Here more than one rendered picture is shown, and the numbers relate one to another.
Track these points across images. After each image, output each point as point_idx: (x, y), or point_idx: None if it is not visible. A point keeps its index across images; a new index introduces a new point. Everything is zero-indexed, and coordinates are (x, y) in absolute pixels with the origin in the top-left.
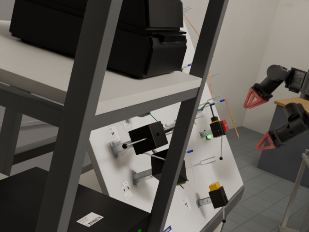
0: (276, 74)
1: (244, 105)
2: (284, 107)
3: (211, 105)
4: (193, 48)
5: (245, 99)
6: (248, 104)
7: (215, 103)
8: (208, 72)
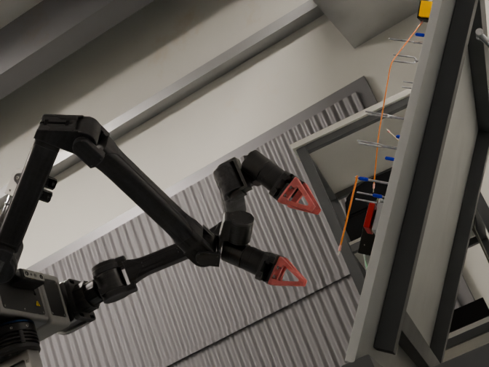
0: None
1: (319, 209)
2: (252, 216)
3: (377, 201)
4: (425, 33)
5: (316, 200)
6: (312, 203)
7: (377, 182)
8: (378, 138)
